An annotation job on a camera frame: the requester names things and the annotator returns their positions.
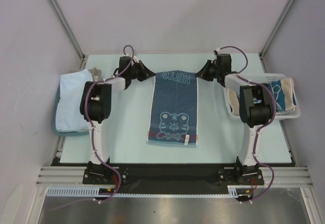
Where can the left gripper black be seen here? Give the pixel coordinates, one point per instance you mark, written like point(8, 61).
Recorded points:
point(145, 73)

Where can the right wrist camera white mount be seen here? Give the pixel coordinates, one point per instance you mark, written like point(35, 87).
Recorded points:
point(217, 50)

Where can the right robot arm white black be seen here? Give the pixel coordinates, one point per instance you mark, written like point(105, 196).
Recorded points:
point(256, 110)

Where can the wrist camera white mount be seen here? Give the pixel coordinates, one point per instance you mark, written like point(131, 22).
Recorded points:
point(135, 59)
point(217, 50)

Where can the light blue folded towel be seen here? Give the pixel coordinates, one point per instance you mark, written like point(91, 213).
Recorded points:
point(68, 117)

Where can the grey pink folded towel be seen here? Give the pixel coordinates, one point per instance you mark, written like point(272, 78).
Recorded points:
point(96, 74)

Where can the white plastic mesh basket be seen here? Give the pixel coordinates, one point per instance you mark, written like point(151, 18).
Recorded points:
point(265, 78)

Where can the right corner aluminium post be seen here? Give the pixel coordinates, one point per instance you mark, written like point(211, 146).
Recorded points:
point(281, 19)

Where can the aluminium extrusion rail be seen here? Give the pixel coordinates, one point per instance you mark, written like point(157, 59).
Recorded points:
point(73, 176)

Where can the teal beige Doraemon towel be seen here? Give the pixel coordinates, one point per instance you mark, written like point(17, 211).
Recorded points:
point(284, 94)

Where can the corner aluminium post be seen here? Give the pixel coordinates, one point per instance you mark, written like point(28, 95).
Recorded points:
point(66, 27)
point(281, 19)

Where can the dark blue towel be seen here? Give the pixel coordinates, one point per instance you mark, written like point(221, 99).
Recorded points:
point(174, 109)

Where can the white slotted cable duct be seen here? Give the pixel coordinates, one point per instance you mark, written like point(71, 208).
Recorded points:
point(96, 191)

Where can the translucent teal tray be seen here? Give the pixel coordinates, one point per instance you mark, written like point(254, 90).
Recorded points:
point(53, 121)

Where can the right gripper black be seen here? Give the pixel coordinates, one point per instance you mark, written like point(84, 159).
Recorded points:
point(208, 69)

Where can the left corner aluminium post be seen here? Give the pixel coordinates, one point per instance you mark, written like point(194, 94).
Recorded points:
point(66, 27)

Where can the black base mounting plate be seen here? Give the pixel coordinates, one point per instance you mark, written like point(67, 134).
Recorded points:
point(179, 175)

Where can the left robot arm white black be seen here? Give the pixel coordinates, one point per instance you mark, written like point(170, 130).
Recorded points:
point(95, 107)

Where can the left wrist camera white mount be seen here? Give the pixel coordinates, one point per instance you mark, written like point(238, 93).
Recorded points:
point(135, 59)

